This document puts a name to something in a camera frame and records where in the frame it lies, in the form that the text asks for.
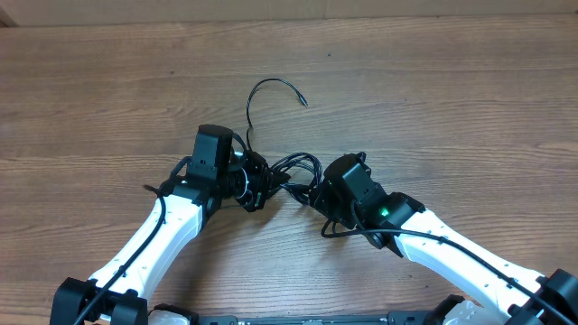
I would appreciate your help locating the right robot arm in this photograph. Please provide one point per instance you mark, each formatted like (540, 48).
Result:
(495, 291)

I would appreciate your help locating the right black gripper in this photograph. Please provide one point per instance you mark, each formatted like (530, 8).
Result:
(323, 201)

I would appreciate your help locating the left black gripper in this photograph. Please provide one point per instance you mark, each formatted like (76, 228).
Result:
(266, 181)

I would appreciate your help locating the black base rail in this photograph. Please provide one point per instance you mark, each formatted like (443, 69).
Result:
(164, 314)

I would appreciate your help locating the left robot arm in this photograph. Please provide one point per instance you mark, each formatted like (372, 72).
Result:
(119, 292)

